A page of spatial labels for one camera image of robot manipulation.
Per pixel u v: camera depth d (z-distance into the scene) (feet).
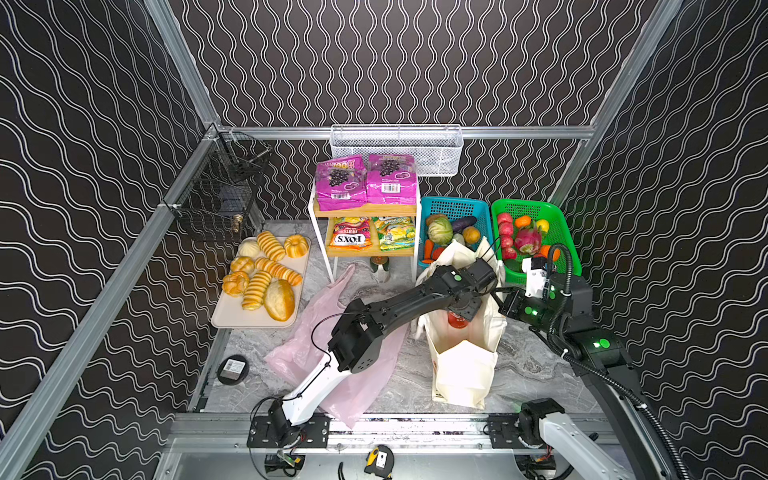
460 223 3.80
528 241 3.45
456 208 3.84
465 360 1.97
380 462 2.23
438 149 3.38
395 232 3.03
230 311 3.14
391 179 2.46
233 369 2.74
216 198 3.10
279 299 3.02
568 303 1.66
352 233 3.03
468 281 2.21
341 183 2.53
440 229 3.49
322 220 2.46
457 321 2.88
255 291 3.20
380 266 3.11
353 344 1.84
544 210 3.82
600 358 1.56
